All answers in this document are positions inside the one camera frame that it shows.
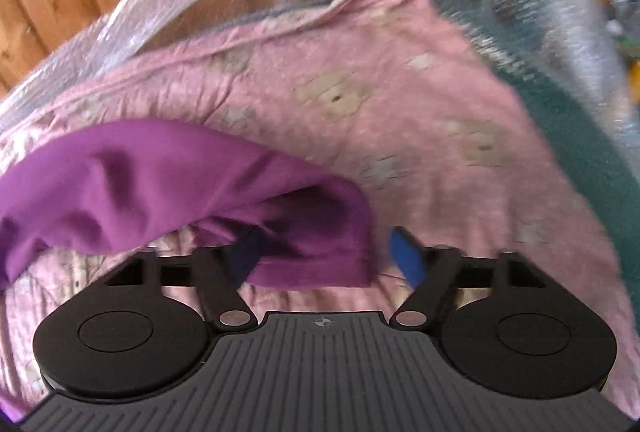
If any pink printed blanket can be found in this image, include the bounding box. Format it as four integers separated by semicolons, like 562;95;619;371
0;0;626;418

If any dark green cloth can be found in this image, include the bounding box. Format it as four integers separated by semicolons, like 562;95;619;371
425;0;640;283

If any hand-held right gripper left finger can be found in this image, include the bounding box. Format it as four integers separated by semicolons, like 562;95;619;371
103;228;268;332

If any purple garment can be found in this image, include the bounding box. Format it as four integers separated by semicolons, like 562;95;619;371
0;120;375;289

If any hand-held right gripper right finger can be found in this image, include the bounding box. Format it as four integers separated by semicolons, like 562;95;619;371
389;227;547;328

